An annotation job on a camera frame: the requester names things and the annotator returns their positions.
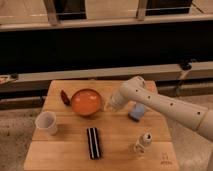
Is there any dark red chili pepper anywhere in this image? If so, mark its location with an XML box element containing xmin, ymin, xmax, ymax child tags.
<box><xmin>60</xmin><ymin>90</ymin><xmax>70</xmax><ymax>106</ymax></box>

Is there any blue sponge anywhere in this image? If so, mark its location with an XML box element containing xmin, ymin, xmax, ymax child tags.
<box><xmin>128</xmin><ymin>103</ymin><xmax>146</xmax><ymax>122</ymax></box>

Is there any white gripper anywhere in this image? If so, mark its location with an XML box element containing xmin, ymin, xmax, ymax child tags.
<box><xmin>104</xmin><ymin>90</ymin><xmax>126</xmax><ymax>111</ymax></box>

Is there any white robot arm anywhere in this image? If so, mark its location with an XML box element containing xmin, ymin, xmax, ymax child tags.
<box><xmin>108</xmin><ymin>76</ymin><xmax>213</xmax><ymax>142</ymax></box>

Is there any orange ceramic bowl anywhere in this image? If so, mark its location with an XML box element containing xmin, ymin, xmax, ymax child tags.
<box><xmin>71</xmin><ymin>89</ymin><xmax>103</xmax><ymax>117</ymax></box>

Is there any small white bottle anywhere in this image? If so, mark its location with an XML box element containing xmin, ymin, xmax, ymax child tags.
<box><xmin>133</xmin><ymin>132</ymin><xmax>152</xmax><ymax>154</ymax></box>

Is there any metal window rail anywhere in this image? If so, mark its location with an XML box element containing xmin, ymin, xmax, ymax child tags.
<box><xmin>0</xmin><ymin>61</ymin><xmax>213</xmax><ymax>93</ymax></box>

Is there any black white striped case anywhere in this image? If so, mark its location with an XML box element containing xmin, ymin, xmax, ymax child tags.
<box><xmin>87</xmin><ymin>127</ymin><xmax>101</xmax><ymax>160</ymax></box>

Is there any white plastic cup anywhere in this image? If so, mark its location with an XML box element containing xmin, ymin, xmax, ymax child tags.
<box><xmin>35</xmin><ymin>111</ymin><xmax>58</xmax><ymax>135</ymax></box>

